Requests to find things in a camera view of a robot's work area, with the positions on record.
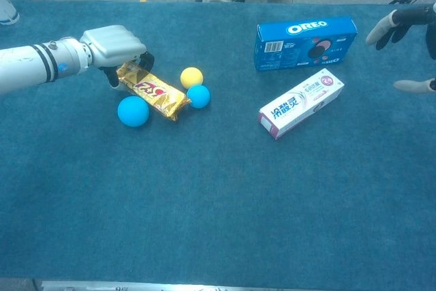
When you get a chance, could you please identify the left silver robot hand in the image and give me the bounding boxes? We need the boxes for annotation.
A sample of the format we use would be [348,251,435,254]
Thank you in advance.
[79,25,155,90]

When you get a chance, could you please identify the metal frame bar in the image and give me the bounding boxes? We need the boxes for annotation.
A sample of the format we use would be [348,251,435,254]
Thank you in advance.
[40,280,273,291]

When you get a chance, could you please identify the teal table cloth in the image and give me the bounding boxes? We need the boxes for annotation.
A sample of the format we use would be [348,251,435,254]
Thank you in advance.
[0,0,436,281]

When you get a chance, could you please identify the large blue ball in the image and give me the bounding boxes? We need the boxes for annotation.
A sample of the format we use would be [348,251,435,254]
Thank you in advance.
[117,95,150,127]

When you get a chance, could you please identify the gold foil snack packet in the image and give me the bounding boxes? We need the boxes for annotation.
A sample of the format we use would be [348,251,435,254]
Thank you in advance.
[115,61,192,122]

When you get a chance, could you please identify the yellow ball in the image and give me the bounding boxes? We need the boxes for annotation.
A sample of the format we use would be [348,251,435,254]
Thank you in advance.
[180,67,204,89]

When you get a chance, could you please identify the small blue ball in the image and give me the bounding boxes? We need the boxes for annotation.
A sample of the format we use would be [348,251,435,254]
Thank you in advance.
[186,84,211,110]

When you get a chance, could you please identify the white toothpaste box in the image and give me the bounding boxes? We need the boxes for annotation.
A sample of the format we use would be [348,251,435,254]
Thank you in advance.
[258,67,345,140]

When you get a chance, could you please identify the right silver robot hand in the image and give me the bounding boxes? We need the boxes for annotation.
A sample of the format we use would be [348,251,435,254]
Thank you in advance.
[365,3,436,95]

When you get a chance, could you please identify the blue Oreo cookie box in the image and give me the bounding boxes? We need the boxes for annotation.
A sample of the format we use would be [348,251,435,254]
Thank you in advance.
[253,16,358,72]

